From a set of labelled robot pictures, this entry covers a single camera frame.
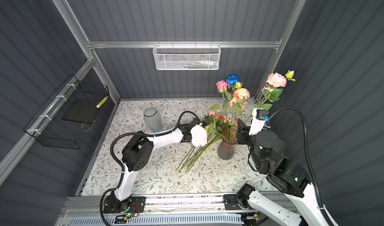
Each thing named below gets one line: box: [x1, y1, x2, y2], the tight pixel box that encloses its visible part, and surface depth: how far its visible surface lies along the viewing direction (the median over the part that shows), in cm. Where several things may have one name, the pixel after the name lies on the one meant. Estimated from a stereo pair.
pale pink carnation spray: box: [258, 70, 296, 111], surface depth 63 cm
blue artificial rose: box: [225, 73, 240, 86], surface depth 71 cm
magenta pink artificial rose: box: [216, 80, 228, 94], surface depth 72 cm
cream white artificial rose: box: [190, 122, 208, 147], surface depth 56 cm
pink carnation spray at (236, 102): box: [229, 81, 251, 130], surface depth 68 cm
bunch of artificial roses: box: [176, 110, 239, 174], surface depth 93 cm
